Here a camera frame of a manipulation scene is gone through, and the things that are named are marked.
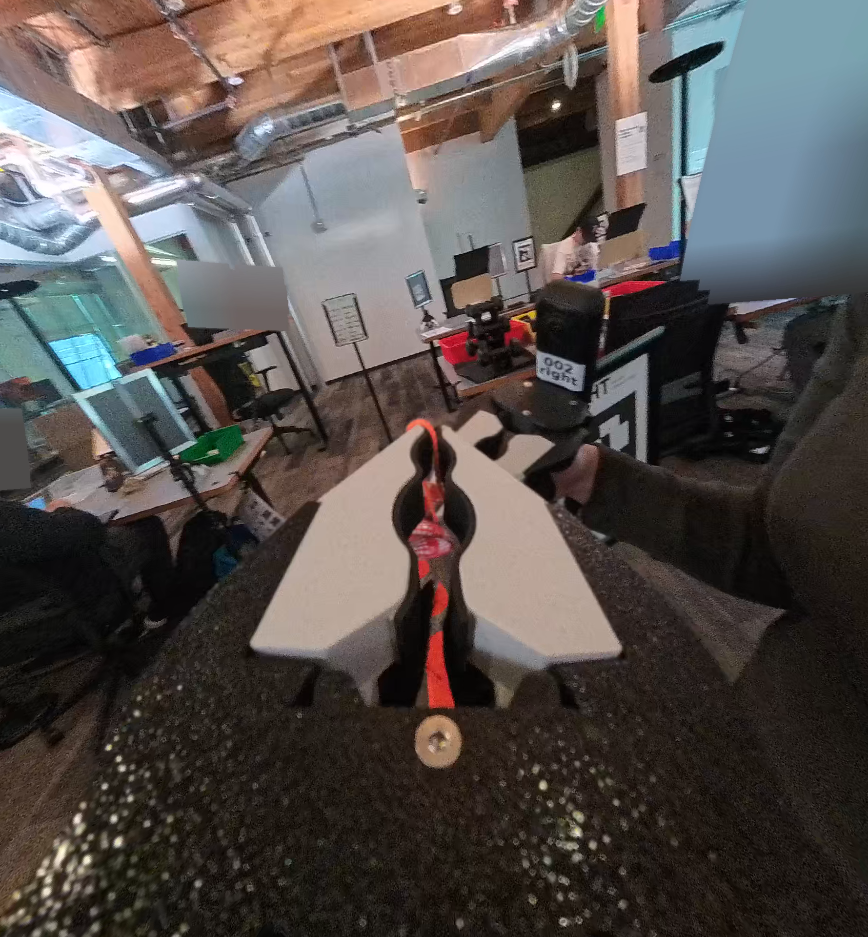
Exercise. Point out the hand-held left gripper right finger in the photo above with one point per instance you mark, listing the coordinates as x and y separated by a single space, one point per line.
536 586

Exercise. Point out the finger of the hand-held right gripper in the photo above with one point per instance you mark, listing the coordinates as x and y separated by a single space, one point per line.
481 429
529 451

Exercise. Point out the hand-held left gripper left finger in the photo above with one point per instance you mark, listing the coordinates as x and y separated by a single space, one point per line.
332 586

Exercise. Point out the red white yo-yo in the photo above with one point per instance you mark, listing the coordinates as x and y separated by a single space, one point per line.
434 549

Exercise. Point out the person's right forearm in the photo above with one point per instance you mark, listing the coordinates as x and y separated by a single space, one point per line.
683 520

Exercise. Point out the person's right hand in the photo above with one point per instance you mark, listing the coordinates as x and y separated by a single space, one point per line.
573 476

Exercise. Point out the brown work table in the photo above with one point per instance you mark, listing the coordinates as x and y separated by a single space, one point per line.
485 374

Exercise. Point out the black framed floor sign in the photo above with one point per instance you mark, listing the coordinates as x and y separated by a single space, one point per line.
621 410

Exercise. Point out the small red box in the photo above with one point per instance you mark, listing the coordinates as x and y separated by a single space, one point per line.
453 347

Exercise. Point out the red tray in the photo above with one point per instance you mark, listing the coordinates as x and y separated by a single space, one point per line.
632 289

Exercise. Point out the black mesh office chair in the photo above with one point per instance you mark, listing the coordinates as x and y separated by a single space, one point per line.
690 366

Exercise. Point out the white sign stand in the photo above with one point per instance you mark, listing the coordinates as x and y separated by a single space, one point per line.
346 318

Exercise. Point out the green tray bin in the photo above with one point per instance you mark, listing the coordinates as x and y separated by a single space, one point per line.
214 442

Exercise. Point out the white side table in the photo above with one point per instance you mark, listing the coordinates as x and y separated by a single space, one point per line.
171 491

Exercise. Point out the brown wooden table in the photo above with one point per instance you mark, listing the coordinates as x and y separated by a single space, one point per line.
236 352

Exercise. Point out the blue tray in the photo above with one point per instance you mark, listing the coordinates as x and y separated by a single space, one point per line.
153 353

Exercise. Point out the black floor lamp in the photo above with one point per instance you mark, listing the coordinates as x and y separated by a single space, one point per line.
686 59

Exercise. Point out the narrow silver air duct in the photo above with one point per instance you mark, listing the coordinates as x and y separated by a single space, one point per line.
434 73

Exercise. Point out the wooden post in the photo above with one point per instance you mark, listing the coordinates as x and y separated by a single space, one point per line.
149 278

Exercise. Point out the silver spiral air duct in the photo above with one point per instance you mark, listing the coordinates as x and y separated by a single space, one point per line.
83 205

